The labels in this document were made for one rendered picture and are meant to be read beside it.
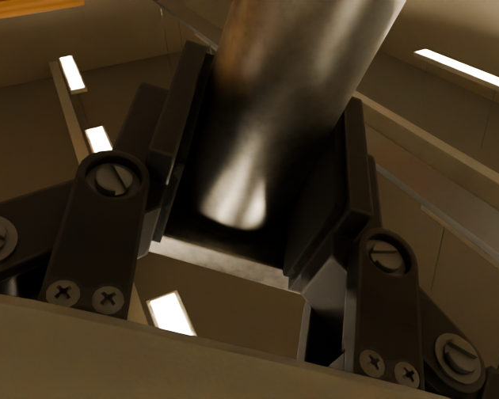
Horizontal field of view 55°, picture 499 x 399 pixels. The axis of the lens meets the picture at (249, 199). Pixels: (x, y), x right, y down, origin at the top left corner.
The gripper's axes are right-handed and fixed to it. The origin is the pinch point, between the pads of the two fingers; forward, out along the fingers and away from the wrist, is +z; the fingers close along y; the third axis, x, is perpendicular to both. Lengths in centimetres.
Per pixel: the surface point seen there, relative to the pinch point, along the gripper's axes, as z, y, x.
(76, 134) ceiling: 484, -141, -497
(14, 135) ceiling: 533, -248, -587
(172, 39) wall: 906, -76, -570
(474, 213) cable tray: 199, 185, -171
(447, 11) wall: 760, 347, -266
